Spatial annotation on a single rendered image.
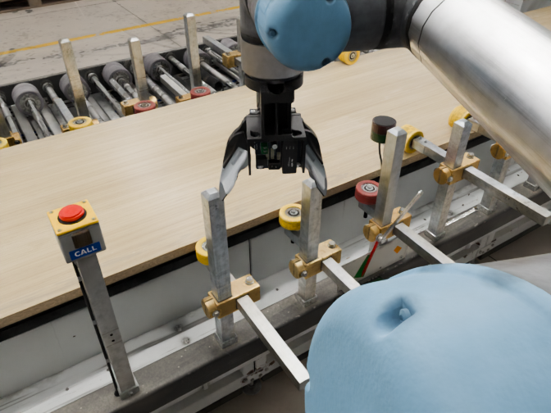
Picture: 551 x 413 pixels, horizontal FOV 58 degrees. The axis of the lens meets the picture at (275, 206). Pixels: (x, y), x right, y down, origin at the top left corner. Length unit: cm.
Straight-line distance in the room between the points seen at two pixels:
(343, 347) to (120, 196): 135
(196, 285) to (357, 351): 129
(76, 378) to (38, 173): 63
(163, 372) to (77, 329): 25
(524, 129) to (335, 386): 21
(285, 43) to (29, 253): 106
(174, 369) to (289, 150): 80
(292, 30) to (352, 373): 32
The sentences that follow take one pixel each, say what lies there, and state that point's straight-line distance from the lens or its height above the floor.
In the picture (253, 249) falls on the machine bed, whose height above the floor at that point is 76.
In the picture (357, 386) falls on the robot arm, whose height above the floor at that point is 162.
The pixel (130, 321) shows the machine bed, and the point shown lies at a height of 68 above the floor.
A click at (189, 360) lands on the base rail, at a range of 130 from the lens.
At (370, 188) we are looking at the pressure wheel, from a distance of 147.
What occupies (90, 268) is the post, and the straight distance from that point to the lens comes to 97.
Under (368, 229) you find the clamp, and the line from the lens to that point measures 140.
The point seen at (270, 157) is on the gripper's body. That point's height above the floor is 142.
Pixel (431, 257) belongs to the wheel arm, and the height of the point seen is 85.
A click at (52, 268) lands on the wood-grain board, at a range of 132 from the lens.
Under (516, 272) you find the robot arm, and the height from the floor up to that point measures 165.
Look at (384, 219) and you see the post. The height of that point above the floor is 90.
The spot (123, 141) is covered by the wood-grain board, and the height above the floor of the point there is 90.
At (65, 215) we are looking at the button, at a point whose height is 123.
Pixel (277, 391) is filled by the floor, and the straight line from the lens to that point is 206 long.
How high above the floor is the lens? 176
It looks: 38 degrees down
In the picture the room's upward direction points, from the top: straight up
